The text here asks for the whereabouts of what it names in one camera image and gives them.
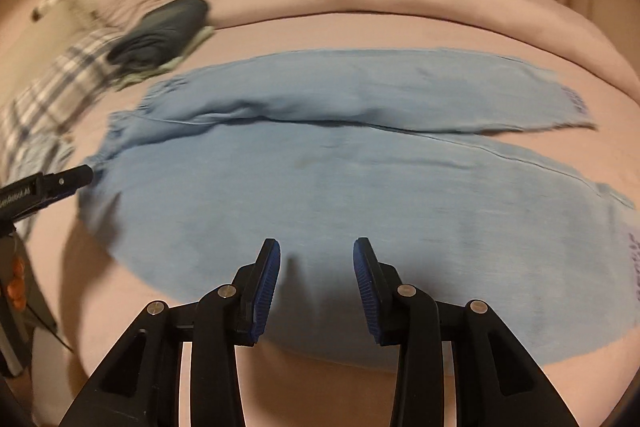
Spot light blue denim pants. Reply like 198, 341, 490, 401
79, 49, 639, 367

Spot plaid checkered cloth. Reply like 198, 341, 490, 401
1, 28, 120, 183

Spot dark navy folded garment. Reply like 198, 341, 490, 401
106, 0, 209, 74

